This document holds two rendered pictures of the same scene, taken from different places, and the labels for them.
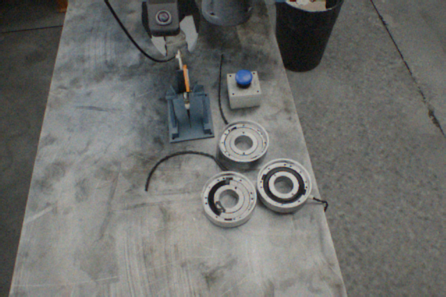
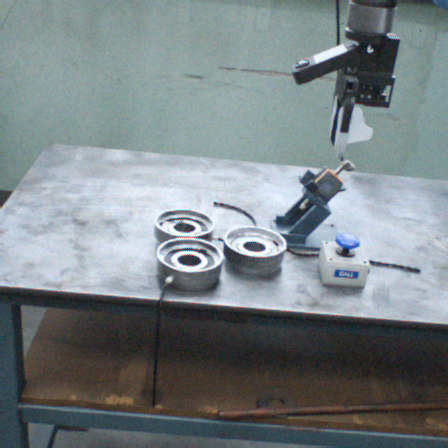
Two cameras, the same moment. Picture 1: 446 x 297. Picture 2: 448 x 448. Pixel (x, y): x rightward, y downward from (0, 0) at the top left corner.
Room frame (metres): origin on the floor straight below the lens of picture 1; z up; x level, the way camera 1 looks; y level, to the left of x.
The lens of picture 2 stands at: (0.36, -1.01, 1.36)
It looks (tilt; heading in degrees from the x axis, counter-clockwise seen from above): 27 degrees down; 91
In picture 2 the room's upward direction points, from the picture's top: 6 degrees clockwise
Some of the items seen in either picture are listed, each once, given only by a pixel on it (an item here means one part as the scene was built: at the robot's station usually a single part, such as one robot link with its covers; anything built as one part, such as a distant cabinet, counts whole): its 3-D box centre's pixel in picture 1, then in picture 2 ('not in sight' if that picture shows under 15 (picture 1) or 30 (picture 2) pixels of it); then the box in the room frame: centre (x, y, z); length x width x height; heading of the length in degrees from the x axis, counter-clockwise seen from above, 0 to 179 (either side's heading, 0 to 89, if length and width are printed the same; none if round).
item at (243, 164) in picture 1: (243, 144); (253, 251); (0.39, -0.04, 0.82); 0.10 x 0.10 x 0.04
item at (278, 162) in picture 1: (283, 186); (189, 264); (0.29, -0.11, 0.82); 0.10 x 0.10 x 0.04
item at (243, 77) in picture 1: (243, 81); (345, 250); (0.54, -0.05, 0.85); 0.04 x 0.04 x 0.05
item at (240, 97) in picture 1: (243, 88); (346, 263); (0.55, -0.05, 0.82); 0.08 x 0.07 x 0.05; 3
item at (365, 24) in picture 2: not in sight; (369, 18); (0.53, 0.08, 1.20); 0.08 x 0.08 x 0.05
